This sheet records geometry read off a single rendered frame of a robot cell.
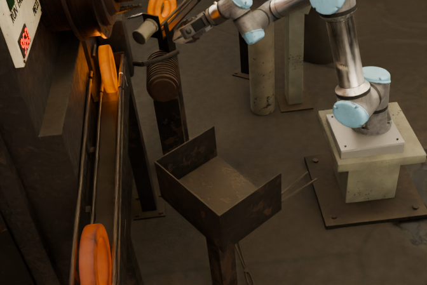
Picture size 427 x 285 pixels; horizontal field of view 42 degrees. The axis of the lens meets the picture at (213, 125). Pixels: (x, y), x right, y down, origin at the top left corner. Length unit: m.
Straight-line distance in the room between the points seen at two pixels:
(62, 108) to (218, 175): 0.46
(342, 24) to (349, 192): 0.74
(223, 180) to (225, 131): 1.11
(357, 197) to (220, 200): 0.89
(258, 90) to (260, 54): 0.20
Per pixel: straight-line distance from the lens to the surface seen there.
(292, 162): 2.46
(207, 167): 1.57
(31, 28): 1.38
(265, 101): 2.66
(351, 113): 1.89
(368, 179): 2.21
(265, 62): 2.54
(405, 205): 2.31
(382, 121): 2.09
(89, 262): 1.23
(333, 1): 1.73
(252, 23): 2.00
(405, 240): 2.22
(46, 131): 1.39
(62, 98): 1.48
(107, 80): 1.75
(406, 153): 2.11
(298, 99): 2.76
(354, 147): 2.04
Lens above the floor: 1.69
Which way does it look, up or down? 39 degrees down
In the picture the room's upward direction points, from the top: 6 degrees counter-clockwise
